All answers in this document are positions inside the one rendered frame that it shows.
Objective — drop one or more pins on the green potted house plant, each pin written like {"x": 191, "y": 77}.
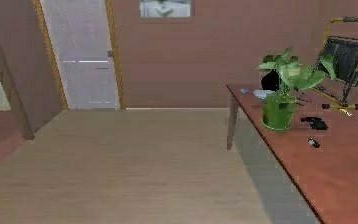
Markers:
{"x": 278, "y": 111}

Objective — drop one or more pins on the black remote control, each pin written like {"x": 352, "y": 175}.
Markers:
{"x": 315, "y": 122}

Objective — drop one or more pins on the small blue object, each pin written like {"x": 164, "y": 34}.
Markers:
{"x": 244, "y": 90}

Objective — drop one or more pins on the white room door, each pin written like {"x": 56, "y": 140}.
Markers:
{"x": 82, "y": 56}

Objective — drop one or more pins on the small black and white object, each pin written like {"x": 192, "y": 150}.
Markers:
{"x": 313, "y": 142}

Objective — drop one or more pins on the black vase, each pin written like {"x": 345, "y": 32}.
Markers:
{"x": 270, "y": 81}

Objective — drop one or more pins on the framed wall picture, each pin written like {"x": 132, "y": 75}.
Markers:
{"x": 165, "y": 8}

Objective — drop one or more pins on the pale blue dish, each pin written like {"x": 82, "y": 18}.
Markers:
{"x": 263, "y": 93}

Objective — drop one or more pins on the reddish brown wooden table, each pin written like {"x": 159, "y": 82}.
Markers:
{"x": 320, "y": 173}

